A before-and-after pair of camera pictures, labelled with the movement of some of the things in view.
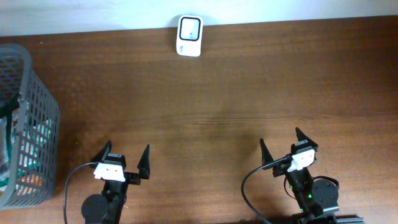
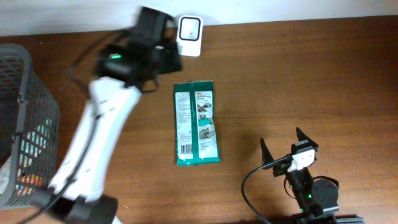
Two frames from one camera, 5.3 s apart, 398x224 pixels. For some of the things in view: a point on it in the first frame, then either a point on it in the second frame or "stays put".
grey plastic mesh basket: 30,126 stays put
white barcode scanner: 189,35 stays put
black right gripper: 267,157 stays put
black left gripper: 132,177 → 169,58
